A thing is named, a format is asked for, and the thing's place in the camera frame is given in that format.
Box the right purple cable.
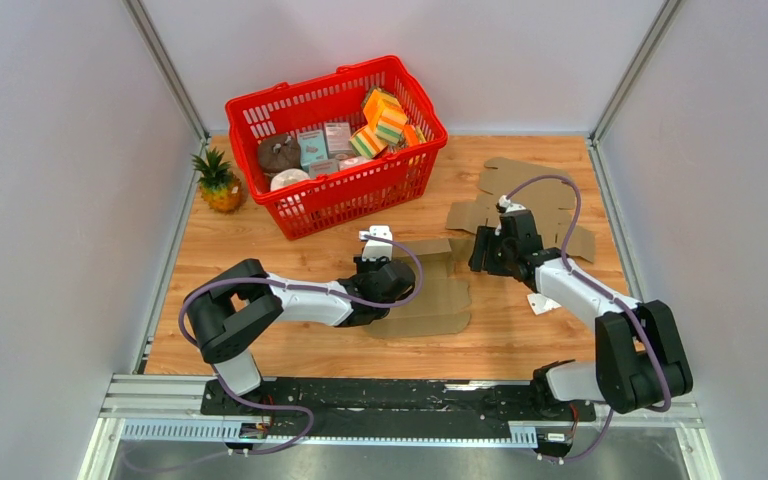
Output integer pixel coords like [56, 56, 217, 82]
[503, 174, 673, 462]

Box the orange sponge right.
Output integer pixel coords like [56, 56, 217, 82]
[401, 124, 426, 148]

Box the brown cardboard box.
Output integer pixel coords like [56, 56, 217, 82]
[363, 238, 471, 339]

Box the small pineapple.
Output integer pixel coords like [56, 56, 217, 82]
[191, 148, 244, 214]

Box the striped sponge lower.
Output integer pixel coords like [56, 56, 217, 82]
[349, 125, 388, 159]

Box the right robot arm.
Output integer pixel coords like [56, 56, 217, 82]
[469, 210, 694, 419]

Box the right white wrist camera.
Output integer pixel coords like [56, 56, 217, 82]
[496, 195, 528, 215]

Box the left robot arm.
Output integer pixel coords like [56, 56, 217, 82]
[179, 257, 423, 415]

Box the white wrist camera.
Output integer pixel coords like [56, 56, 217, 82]
[359, 225, 393, 262]
[496, 195, 528, 215]

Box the small white plastic packet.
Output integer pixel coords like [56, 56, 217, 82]
[527, 293, 561, 315]

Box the brown round item in basket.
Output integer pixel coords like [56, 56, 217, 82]
[257, 133, 301, 177]

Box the teal small box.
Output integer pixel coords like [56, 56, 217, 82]
[296, 129, 329, 171]

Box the white round tin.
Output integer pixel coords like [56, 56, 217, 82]
[270, 168, 310, 192]

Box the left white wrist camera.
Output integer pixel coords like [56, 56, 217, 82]
[359, 225, 393, 262]

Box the grey small box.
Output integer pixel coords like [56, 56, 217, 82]
[323, 122, 355, 160]

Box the red plastic shopping basket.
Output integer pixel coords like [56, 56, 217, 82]
[225, 55, 448, 240]

